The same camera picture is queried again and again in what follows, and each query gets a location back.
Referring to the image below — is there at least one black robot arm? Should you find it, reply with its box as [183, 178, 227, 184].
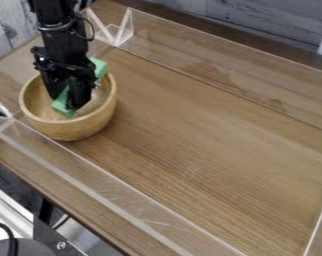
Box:
[28, 0, 96, 110]

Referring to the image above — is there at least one black cable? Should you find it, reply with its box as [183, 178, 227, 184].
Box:
[0, 221, 20, 256]

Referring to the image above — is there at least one brown wooden bowl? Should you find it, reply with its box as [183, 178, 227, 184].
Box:
[18, 73, 117, 141]

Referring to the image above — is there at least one clear acrylic front wall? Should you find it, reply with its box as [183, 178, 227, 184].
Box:
[0, 117, 246, 256]

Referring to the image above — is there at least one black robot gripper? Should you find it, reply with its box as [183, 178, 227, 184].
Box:
[30, 23, 97, 109]

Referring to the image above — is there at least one green rectangular block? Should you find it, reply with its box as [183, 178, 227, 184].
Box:
[52, 58, 108, 118]

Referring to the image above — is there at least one clear acrylic corner bracket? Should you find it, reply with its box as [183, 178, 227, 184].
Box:
[85, 8, 133, 47]

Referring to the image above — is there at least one grey metal base plate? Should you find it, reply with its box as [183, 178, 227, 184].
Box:
[0, 221, 88, 256]

